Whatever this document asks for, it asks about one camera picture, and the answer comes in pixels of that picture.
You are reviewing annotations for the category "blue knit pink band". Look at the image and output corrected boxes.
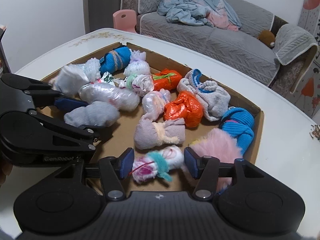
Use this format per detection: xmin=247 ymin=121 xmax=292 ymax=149
xmin=219 ymin=107 xmax=254 ymax=155

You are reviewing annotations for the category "grey cloth bundle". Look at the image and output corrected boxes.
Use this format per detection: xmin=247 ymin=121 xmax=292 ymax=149
xmin=64 ymin=101 xmax=120 ymax=127

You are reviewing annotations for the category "orange bag green tie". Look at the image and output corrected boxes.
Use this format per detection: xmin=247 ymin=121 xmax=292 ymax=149
xmin=152 ymin=69 xmax=182 ymax=91

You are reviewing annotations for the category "white bubble wrap purple tie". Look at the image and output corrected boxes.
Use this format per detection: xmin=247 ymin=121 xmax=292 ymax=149
xmin=124 ymin=49 xmax=151 ymax=76

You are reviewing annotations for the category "light blue blanket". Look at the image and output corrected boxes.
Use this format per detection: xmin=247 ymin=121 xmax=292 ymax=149
xmin=157 ymin=0 xmax=242 ymax=29

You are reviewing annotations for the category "pink garment on sofa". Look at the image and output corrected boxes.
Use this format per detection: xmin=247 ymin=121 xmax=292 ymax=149
xmin=206 ymin=2 xmax=239 ymax=31

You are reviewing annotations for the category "pale pink cloth bundle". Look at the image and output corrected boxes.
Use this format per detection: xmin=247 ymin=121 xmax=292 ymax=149
xmin=133 ymin=118 xmax=185 ymax=150

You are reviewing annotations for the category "seed shells pile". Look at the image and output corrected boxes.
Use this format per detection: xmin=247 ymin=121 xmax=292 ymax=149
xmin=309 ymin=124 xmax=320 ymax=141

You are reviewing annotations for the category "white magenta cloth green scrunchie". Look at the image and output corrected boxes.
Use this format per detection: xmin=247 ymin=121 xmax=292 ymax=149
xmin=119 ymin=74 xmax=154 ymax=97

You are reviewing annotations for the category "shallow cardboard box tray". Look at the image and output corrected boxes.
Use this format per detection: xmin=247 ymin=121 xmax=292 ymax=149
xmin=37 ymin=42 xmax=265 ymax=193

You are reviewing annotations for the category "blue white sock bundle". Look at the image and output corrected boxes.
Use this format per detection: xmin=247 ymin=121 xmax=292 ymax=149
xmin=99 ymin=46 xmax=131 ymax=75

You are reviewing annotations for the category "white pink cloth teal scrunchie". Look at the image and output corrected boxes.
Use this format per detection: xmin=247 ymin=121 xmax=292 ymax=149
xmin=130 ymin=145 xmax=184 ymax=184

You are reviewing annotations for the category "small shiny white bundle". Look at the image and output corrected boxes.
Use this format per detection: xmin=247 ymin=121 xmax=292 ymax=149
xmin=142 ymin=89 xmax=171 ymax=121

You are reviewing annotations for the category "pink plastic child chair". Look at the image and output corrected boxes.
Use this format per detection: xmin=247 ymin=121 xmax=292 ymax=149
xmin=112 ymin=9 xmax=137 ymax=33

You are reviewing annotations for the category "grey quilted sofa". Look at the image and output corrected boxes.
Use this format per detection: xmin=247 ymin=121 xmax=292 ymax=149
xmin=120 ymin=0 xmax=318 ymax=96

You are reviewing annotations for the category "pink fluffy blue knit hat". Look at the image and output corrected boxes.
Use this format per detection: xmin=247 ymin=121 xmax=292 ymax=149
xmin=182 ymin=128 xmax=242 ymax=192

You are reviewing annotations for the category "clear plastic bag bundle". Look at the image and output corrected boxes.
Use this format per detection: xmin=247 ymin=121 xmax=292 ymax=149
xmin=78 ymin=82 xmax=140 ymax=112

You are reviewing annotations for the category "white towel blue trim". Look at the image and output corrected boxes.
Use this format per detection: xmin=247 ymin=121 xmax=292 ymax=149
xmin=177 ymin=69 xmax=231 ymax=121

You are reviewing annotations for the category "brown plush toy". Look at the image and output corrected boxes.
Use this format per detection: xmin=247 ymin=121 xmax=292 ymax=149
xmin=257 ymin=30 xmax=276 ymax=49

